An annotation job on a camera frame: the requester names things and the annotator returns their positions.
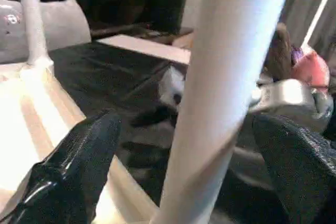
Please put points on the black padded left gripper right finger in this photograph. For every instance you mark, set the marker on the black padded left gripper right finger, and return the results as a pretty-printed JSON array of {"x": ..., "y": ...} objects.
[{"x": 302, "y": 171}]

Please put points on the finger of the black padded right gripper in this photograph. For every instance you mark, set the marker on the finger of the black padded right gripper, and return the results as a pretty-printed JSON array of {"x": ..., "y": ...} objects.
[{"x": 155, "y": 115}]

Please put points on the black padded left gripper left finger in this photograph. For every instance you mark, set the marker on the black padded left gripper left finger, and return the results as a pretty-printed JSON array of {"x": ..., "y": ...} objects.
[{"x": 65, "y": 171}]

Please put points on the white plastic table top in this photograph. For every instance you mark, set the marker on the white plastic table top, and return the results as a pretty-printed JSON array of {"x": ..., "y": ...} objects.
[{"x": 39, "y": 98}]

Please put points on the white plastic table leg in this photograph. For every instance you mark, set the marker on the white plastic table leg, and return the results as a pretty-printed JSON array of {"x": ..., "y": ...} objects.
[
  {"x": 31, "y": 11},
  {"x": 223, "y": 51}
]

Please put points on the black work mat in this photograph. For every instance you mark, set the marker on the black work mat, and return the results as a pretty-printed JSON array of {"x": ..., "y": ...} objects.
[{"x": 105, "y": 77}]

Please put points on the white flat board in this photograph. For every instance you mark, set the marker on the white flat board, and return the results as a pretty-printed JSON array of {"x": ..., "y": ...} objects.
[{"x": 144, "y": 48}]

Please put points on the pink rounded soft object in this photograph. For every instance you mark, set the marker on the pink rounded soft object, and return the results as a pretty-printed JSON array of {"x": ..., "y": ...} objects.
[{"x": 312, "y": 66}]

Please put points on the brown furry object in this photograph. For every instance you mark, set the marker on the brown furry object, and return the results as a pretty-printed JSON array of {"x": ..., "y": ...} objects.
[{"x": 279, "y": 51}]

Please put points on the grey cushion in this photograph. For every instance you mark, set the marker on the grey cushion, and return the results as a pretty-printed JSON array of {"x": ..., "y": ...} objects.
[{"x": 65, "y": 30}]

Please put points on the brown curtain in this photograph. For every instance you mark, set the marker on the brown curtain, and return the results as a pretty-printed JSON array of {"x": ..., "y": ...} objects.
[{"x": 302, "y": 3}]

